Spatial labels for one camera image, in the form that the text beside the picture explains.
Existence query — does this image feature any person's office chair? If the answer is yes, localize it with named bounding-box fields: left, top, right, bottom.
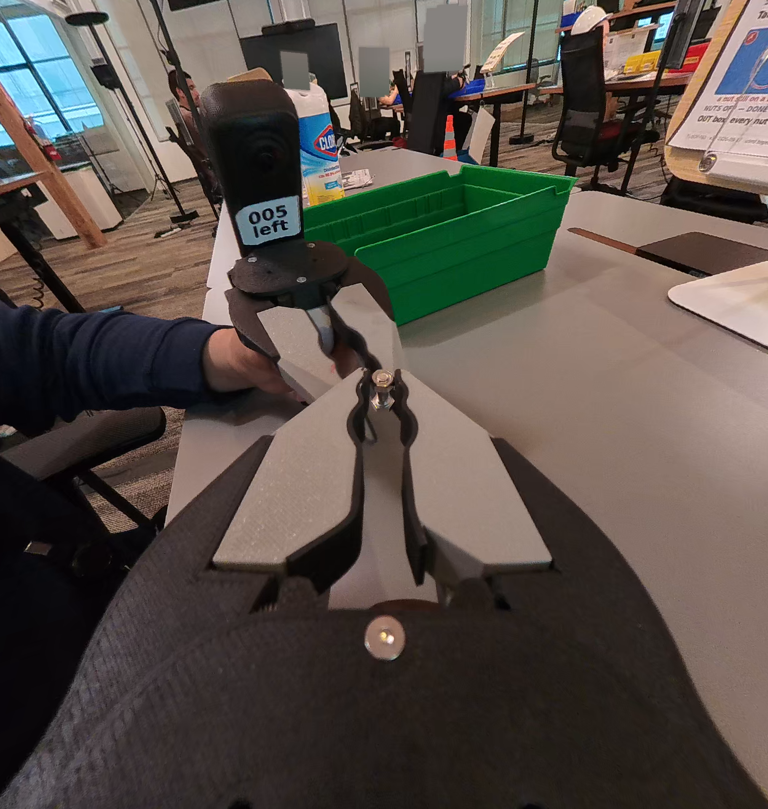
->
left=0, top=404, right=170, bottom=532

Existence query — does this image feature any person's left forearm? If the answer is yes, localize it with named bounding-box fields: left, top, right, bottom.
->
left=0, top=299, right=233, bottom=437

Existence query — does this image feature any printed instruction sheet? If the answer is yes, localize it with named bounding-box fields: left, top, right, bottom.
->
left=668, top=0, right=768, bottom=184

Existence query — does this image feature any white paper sign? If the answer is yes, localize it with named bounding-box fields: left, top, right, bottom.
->
left=479, top=32, right=525, bottom=73

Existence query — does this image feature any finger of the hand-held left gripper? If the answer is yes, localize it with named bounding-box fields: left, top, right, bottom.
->
left=256, top=306, right=362, bottom=405
left=329, top=280, right=404, bottom=374

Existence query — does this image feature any white stand base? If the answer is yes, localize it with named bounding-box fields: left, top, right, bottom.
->
left=667, top=195, right=768, bottom=356

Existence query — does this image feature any black wall screen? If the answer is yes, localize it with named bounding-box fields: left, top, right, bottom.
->
left=240, top=23, right=348, bottom=102

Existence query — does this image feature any person's left hand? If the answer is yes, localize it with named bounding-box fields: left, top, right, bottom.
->
left=203, top=327, right=305, bottom=402

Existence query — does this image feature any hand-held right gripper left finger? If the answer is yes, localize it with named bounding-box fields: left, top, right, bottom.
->
left=212, top=368, right=367, bottom=595

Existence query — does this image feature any wooden display board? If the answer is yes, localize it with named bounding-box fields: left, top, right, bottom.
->
left=664, top=0, right=768, bottom=198

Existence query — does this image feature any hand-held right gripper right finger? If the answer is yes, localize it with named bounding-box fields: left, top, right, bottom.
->
left=390, top=368, right=553, bottom=604

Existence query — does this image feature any green plastic bin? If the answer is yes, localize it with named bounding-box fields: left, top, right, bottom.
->
left=302, top=166, right=578, bottom=326

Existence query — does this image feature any black light stand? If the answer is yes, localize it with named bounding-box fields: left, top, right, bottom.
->
left=64, top=11, right=200, bottom=223

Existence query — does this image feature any disinfecting wipes canister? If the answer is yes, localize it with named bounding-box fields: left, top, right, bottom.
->
left=293, top=87, right=348, bottom=207

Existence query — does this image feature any black office chair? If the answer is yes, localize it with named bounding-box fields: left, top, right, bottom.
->
left=551, top=28, right=661, bottom=179

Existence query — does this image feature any dark table cable hatch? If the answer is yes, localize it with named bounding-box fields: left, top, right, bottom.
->
left=635, top=231, right=768, bottom=277

